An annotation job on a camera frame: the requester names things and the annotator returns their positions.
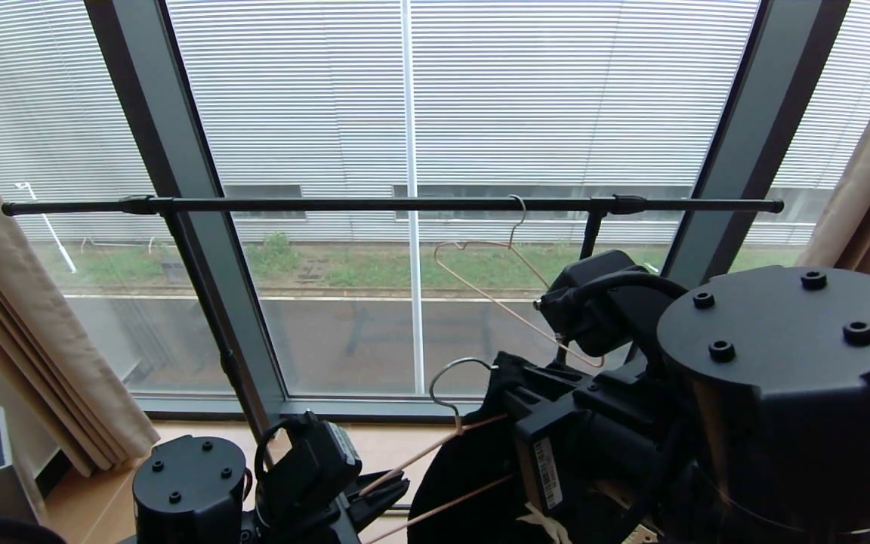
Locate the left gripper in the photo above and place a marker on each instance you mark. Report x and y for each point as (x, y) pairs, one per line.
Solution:
(329, 525)

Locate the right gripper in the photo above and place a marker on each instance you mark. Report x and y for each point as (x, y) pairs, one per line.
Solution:
(609, 453)

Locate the pink clothes hanger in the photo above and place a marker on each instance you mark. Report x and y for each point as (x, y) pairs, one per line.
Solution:
(495, 299)
(420, 457)

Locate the black shorts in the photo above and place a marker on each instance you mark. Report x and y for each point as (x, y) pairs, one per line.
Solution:
(465, 483)

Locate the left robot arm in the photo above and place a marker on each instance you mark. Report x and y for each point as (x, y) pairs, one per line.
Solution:
(186, 491)

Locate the black clothes rack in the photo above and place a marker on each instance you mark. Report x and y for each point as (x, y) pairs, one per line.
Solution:
(291, 204)

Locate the window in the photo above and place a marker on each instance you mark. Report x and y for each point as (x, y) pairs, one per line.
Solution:
(518, 98)

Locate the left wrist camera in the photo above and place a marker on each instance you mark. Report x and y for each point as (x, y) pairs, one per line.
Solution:
(314, 468)

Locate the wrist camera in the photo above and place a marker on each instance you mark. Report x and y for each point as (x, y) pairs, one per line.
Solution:
(314, 468)
(593, 310)

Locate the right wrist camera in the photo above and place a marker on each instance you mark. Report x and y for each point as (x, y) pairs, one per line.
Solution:
(593, 310)

